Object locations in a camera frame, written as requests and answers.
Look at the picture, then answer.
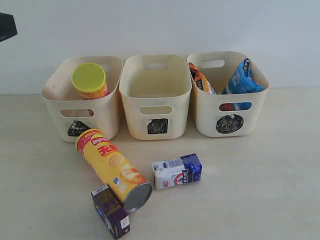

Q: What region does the yellow Lays chips can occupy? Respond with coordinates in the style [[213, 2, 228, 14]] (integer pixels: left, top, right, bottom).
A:
[[75, 128, 152, 213]]

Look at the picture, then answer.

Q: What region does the cream bin square mark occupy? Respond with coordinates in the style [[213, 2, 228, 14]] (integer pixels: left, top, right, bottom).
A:
[[119, 54, 192, 140]]

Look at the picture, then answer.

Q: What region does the cream bin triangle mark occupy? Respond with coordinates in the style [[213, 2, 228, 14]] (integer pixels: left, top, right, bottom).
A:
[[41, 56, 124, 143]]

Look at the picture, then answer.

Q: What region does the white blue milk carton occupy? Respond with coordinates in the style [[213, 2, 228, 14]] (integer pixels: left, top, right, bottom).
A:
[[152, 153, 202, 190]]

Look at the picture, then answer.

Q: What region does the orange noodle packet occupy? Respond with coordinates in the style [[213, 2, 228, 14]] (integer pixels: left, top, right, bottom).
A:
[[188, 62, 217, 95]]

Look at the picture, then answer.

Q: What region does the dark purple drink carton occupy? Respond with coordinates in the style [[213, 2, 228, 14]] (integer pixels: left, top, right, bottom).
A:
[[91, 184, 130, 240]]

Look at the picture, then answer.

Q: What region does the pink chips can green lid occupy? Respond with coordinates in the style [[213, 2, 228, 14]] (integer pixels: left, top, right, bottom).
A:
[[71, 62, 110, 100]]

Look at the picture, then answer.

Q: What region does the cream bin circle mark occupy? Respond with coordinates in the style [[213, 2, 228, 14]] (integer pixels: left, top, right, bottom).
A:
[[186, 51, 269, 138]]

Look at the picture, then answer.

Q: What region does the blue noodle packet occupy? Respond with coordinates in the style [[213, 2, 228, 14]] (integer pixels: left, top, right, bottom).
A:
[[219, 58, 265, 112]]

